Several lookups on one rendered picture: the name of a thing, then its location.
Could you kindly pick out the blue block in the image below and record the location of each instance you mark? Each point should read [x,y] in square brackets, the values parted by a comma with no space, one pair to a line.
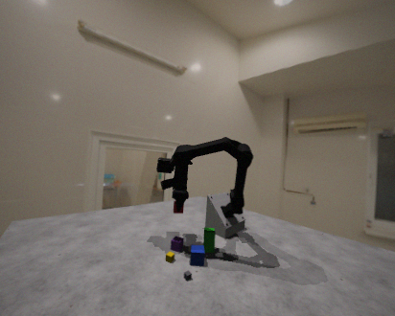
[197,255]

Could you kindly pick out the small yellow cube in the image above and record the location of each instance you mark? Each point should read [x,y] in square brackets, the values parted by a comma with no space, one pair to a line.
[170,257]

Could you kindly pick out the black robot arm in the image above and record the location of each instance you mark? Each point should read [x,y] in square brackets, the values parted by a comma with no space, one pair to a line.
[184,154]

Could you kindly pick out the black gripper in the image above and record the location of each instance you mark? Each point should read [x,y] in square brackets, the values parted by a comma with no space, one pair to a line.
[180,194]

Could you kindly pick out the purple block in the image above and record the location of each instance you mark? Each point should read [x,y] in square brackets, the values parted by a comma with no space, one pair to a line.
[177,244]

